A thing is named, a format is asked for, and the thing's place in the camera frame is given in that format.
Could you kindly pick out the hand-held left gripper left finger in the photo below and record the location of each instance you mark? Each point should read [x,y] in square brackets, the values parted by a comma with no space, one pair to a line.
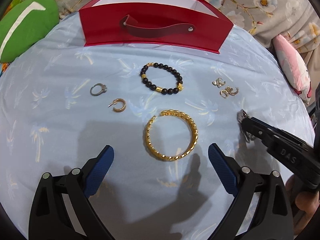
[100,170]

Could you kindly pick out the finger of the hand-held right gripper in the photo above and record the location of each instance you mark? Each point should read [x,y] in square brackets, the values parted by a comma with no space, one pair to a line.
[255,131]
[275,133]

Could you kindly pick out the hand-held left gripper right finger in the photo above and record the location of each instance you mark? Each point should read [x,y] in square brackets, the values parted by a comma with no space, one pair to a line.
[222,167]

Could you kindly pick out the silver jewelry piece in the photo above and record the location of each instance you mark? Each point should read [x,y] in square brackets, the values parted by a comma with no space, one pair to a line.
[243,116]

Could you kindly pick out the gold twisted bangle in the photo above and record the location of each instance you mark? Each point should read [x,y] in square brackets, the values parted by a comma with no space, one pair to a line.
[194,133]

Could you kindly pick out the gold hoop earring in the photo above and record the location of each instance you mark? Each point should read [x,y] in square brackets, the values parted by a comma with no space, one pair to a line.
[122,107]

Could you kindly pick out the red cardboard box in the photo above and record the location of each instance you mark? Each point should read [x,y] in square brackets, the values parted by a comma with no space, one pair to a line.
[105,27]

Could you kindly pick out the person's right hand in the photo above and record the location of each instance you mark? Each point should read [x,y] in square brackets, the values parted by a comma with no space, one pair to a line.
[303,202]

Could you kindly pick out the pink plush pillow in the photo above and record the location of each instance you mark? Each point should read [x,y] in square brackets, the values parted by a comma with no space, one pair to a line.
[292,65]

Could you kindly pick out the grey floral blanket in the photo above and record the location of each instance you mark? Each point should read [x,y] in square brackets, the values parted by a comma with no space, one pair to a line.
[250,5]

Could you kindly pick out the green pillow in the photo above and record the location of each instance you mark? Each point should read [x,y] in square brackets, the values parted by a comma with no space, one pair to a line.
[32,30]

